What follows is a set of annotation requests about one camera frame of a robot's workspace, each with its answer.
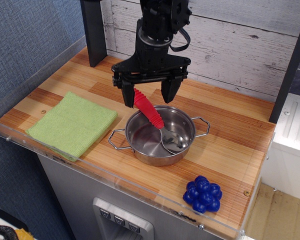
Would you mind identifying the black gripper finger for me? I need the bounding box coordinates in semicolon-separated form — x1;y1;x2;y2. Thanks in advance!
121;82;135;108
161;78;183;104

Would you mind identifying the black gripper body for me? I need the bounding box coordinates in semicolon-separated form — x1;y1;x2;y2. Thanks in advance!
111;34;191;88

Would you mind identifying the red handled metal spoon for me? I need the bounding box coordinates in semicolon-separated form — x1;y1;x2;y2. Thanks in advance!
133;88;188;154

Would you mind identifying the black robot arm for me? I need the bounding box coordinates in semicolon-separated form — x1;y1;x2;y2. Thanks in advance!
111;0;192;108

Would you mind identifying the stainless steel pot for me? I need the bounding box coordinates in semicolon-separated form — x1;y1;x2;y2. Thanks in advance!
108;105;210;166

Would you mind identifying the green folded cloth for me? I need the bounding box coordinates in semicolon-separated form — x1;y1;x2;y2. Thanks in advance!
25;91;118;162

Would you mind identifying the blue toy grape bunch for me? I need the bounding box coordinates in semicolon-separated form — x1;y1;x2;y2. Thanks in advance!
182;175;223;214

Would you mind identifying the silver button control panel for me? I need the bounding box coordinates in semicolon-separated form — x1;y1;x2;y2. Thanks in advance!
92;197;155;240

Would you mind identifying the white ridged appliance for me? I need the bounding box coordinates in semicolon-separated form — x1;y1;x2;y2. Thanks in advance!
261;93;300;199

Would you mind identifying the yellow object bottom left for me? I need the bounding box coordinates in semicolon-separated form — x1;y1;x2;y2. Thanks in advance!
14;228;35;240

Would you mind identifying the dark left upright post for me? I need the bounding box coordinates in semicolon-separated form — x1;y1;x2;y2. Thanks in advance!
80;0;108;67

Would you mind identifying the dark upright post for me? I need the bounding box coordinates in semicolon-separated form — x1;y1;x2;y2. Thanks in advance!
268;0;300;124
80;0;108;67

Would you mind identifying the dark right upright post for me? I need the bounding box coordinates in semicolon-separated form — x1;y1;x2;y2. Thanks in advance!
268;0;300;124

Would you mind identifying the clear acrylic guard rail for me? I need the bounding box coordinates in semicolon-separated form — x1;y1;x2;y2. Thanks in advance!
0;48;275;240

